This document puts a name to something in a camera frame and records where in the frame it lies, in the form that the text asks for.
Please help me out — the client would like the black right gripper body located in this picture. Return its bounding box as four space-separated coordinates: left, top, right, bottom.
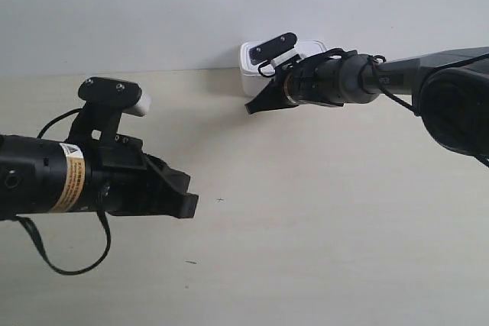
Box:
282 56 344 107

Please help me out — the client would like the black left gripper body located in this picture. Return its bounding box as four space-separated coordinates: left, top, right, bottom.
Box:
79 138 190 216

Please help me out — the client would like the white rectangular box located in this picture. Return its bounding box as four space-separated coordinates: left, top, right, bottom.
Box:
239 40 327 98

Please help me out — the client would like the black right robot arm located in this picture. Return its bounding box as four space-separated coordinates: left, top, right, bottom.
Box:
245 47 488 165

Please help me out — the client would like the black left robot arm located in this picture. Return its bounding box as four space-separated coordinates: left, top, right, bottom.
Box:
1 135 199 219

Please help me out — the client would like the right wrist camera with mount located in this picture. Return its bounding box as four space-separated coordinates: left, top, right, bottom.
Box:
248 32 300 79

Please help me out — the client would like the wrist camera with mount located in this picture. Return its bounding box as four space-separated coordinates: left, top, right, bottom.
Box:
66 76 151 146
248 32 300 79

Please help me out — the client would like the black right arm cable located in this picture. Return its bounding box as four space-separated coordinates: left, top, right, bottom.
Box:
257 47 489 169

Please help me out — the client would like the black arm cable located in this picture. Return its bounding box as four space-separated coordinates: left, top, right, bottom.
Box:
257 47 489 169
15 108 112 276

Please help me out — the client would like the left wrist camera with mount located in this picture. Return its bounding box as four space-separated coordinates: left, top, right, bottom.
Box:
66 76 151 146

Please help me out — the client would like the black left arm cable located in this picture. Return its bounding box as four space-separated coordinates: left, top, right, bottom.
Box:
15 108 112 276

